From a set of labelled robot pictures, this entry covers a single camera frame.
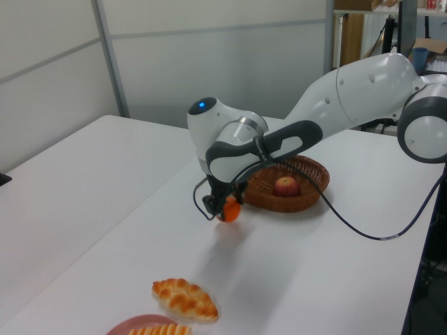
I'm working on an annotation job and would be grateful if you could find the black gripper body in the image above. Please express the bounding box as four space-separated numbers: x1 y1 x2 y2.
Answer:
208 174 236 199

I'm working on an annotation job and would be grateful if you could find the toy orange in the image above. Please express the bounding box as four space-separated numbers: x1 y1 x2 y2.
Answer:
217 198 242 223

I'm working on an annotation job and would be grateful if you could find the red toy apple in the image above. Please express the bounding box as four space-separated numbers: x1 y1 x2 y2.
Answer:
272 177 302 198

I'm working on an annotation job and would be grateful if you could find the braided toy bread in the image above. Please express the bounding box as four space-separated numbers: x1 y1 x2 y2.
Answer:
151 278 219 322

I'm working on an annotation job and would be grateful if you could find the ridged toy bread roll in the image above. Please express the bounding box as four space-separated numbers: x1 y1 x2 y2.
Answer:
128 322 193 335

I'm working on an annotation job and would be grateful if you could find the brown woven basket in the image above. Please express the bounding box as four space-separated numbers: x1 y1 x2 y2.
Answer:
242 155 331 214

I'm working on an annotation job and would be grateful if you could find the pink plate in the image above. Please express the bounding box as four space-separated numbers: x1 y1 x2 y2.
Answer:
104 313 182 335

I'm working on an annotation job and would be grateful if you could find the wooden panel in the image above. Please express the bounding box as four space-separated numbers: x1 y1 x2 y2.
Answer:
340 13 365 64

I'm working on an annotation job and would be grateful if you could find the closed cardboard box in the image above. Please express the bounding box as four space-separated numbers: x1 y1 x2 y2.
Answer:
334 0 376 11

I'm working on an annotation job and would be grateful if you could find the white shelf board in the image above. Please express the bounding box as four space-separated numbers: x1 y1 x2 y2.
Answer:
333 8 447 17

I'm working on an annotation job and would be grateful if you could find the blue cup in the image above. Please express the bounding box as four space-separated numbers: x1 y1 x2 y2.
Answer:
413 47 430 73

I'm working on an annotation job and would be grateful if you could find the black monitor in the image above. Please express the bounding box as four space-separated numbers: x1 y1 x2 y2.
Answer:
397 0 418 57

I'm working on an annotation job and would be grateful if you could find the open cardboard box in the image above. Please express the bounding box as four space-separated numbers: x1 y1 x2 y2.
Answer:
413 37 447 56

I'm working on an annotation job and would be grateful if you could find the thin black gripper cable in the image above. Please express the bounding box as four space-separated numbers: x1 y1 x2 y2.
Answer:
192 179 214 222

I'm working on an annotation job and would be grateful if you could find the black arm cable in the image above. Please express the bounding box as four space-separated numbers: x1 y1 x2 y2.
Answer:
230 156 447 241

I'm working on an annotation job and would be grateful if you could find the grey partition post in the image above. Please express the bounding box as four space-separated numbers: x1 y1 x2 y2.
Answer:
323 0 339 70
91 0 131 119

